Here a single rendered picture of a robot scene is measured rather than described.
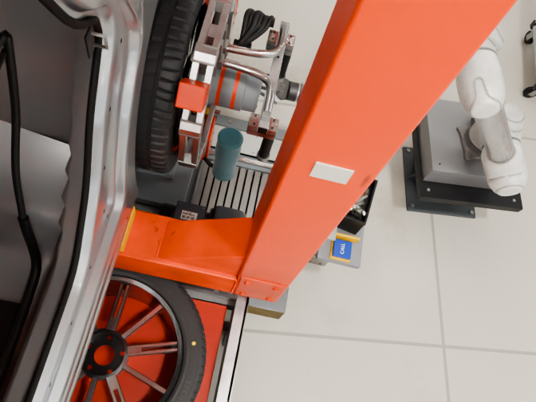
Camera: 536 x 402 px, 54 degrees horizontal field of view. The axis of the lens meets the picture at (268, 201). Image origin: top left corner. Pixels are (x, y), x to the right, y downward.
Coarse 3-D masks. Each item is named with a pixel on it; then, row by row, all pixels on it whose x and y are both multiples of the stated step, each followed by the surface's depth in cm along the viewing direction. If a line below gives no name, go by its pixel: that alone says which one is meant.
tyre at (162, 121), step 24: (168, 0) 142; (192, 0) 143; (168, 24) 141; (192, 24) 144; (168, 48) 140; (144, 72) 140; (168, 72) 140; (144, 96) 142; (168, 96) 142; (144, 120) 146; (168, 120) 146; (144, 144) 152; (168, 144) 154; (144, 168) 169; (168, 168) 168
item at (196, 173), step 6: (198, 168) 238; (192, 174) 236; (198, 174) 237; (192, 180) 235; (198, 180) 236; (192, 186) 234; (192, 192) 233; (186, 198) 231; (192, 198) 229; (138, 204) 226; (144, 204) 227; (144, 210) 226; (150, 210) 226; (156, 210) 227
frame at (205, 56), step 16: (224, 0) 153; (208, 16) 150; (224, 16) 151; (208, 48) 145; (192, 64) 145; (208, 64) 145; (208, 80) 146; (208, 96) 151; (208, 112) 195; (192, 128) 151; (208, 128) 192; (192, 144) 187; (192, 160) 167
